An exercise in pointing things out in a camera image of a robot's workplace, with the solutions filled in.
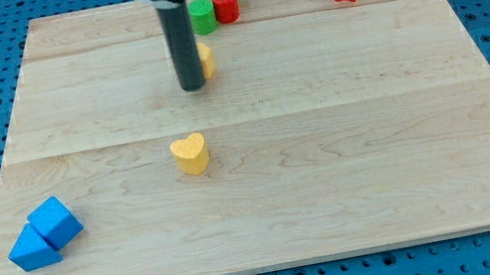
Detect blue cube block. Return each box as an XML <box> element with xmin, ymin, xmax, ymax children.
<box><xmin>28</xmin><ymin>195</ymin><xmax>83</xmax><ymax>250</ymax></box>

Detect yellow heart block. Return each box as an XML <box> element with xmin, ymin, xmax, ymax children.
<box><xmin>170</xmin><ymin>133</ymin><xmax>210</xmax><ymax>175</ymax></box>

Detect green cylinder block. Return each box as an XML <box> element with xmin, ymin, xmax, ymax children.
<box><xmin>187</xmin><ymin>0</ymin><xmax>217</xmax><ymax>36</ymax></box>

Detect red cylinder block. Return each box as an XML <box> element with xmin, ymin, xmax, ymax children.
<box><xmin>212</xmin><ymin>0</ymin><xmax>240</xmax><ymax>24</ymax></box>

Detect yellow hexagon block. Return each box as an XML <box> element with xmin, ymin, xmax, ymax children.
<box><xmin>196</xmin><ymin>42</ymin><xmax>216</xmax><ymax>80</ymax></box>

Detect light wooden board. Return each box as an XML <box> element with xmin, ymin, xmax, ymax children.
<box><xmin>0</xmin><ymin>0</ymin><xmax>490</xmax><ymax>275</ymax></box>

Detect blue triangle block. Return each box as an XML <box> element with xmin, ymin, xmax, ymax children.
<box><xmin>8</xmin><ymin>223</ymin><xmax>63</xmax><ymax>272</ymax></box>

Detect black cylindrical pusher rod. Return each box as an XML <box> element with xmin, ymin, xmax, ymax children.
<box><xmin>155</xmin><ymin>0</ymin><xmax>205</xmax><ymax>92</ymax></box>

